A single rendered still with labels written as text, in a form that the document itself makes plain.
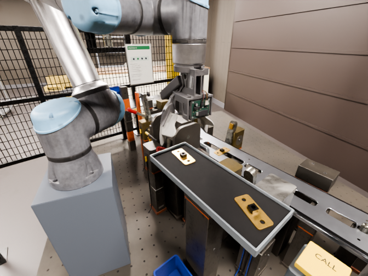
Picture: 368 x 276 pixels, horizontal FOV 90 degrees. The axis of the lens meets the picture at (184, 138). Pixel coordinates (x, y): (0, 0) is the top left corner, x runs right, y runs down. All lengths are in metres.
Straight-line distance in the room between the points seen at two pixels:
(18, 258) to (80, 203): 1.51
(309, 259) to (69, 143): 0.57
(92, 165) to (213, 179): 0.36
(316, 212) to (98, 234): 0.70
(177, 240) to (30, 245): 1.47
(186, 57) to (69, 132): 0.35
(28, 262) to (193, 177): 1.72
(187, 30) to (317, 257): 0.46
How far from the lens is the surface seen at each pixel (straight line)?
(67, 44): 0.66
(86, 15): 0.35
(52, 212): 0.65
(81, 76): 0.65
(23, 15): 8.57
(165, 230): 0.95
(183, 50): 0.41
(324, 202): 0.80
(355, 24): 2.81
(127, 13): 0.38
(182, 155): 0.55
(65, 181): 0.61
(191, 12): 0.41
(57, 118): 0.54
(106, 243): 0.77
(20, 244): 2.19
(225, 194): 0.45
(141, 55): 1.66
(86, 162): 0.61
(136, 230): 0.97
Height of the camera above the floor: 1.47
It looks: 28 degrees down
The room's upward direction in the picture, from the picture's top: straight up
